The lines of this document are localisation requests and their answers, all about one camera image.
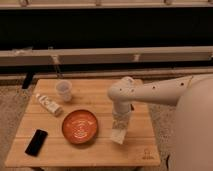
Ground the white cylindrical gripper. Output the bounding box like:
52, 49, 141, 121
112, 102, 131, 133

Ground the white sponge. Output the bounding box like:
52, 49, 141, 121
110, 121, 126, 144

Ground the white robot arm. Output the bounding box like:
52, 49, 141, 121
108, 74, 213, 171

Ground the orange ceramic bowl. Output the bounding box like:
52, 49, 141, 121
62, 110, 98, 144

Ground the wooden table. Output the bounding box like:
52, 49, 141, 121
5, 79, 160, 167

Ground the clear plastic cup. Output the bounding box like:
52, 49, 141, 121
55, 80, 72, 102

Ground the white small bottle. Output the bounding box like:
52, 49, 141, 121
36, 93, 63, 117

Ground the black phone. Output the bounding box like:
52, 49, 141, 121
25, 129, 48, 156

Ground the grey wall rail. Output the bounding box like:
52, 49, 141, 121
0, 46, 213, 66

